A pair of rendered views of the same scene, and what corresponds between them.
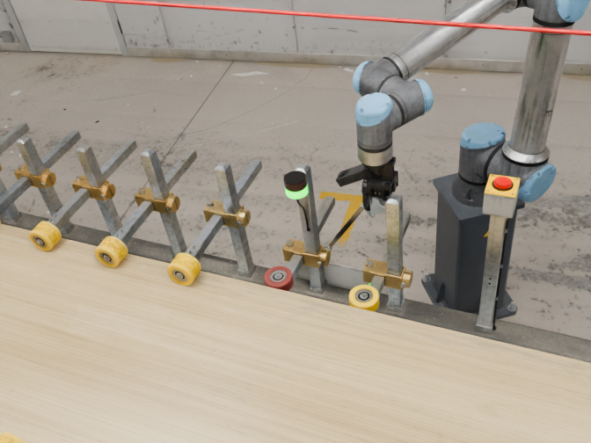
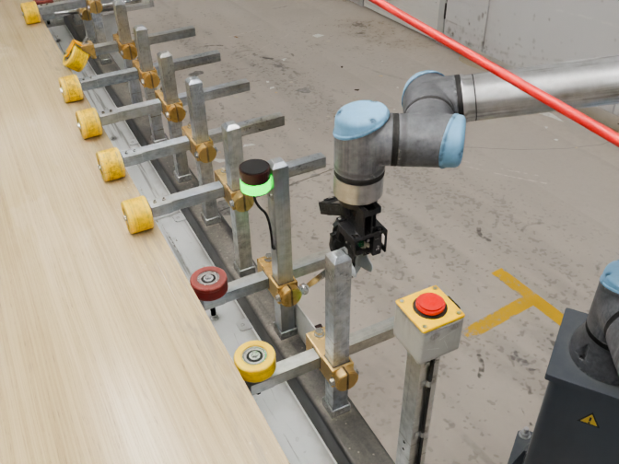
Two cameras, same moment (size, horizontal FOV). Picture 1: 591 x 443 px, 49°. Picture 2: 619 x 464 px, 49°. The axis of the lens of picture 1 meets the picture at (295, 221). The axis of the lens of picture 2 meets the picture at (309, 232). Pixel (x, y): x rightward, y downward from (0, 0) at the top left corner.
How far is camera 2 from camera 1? 0.93 m
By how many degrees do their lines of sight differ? 27
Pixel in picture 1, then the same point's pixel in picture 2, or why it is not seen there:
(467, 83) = not seen: outside the picture
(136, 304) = (78, 223)
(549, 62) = not seen: outside the picture
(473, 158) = (602, 302)
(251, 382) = (57, 358)
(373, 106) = (354, 114)
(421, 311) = (355, 434)
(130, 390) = not seen: outside the picture
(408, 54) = (487, 84)
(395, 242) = (331, 317)
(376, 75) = (421, 88)
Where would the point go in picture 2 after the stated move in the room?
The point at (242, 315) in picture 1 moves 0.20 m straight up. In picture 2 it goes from (133, 292) to (115, 216)
